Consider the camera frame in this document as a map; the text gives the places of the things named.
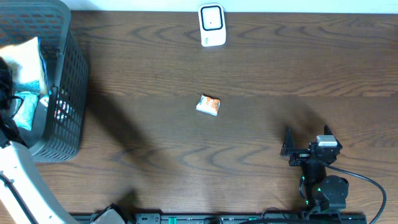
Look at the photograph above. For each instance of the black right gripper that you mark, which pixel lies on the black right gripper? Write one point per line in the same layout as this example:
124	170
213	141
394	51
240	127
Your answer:
300	155

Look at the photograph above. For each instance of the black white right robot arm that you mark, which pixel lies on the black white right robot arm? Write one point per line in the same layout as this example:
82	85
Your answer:
323	193

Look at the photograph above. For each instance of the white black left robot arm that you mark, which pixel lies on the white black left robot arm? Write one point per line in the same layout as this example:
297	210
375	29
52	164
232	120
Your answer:
24	193

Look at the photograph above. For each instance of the teal wet wipes pack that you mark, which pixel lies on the teal wet wipes pack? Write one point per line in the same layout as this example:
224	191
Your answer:
27	99

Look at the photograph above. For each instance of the yellow chip bag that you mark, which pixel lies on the yellow chip bag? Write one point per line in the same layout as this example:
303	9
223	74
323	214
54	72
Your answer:
29	69

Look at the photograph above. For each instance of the orange snack packet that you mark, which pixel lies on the orange snack packet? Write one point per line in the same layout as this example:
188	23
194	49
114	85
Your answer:
208	105

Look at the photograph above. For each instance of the grey plastic mesh basket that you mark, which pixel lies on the grey plastic mesh basket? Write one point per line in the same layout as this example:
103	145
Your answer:
56	132

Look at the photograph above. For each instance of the white barcode scanner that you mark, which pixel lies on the white barcode scanner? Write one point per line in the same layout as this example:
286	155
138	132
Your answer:
212	25

